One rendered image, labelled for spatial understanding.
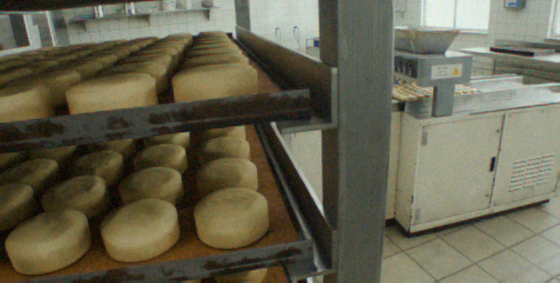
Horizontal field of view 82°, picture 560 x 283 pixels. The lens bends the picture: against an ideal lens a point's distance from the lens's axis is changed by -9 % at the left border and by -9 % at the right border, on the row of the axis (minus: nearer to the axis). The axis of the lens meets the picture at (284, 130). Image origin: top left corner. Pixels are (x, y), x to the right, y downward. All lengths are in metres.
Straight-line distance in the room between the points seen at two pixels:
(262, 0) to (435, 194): 4.78
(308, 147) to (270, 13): 4.54
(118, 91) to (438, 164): 2.15
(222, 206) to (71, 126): 0.11
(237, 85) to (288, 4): 6.30
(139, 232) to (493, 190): 2.53
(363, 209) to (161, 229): 0.12
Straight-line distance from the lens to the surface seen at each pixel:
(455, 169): 2.37
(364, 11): 0.17
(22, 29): 0.85
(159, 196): 0.28
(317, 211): 0.23
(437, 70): 2.05
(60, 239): 0.25
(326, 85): 0.18
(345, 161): 0.18
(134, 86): 0.20
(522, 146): 2.69
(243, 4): 0.77
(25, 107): 0.22
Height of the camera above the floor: 1.45
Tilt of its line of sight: 19 degrees down
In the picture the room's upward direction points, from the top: 3 degrees counter-clockwise
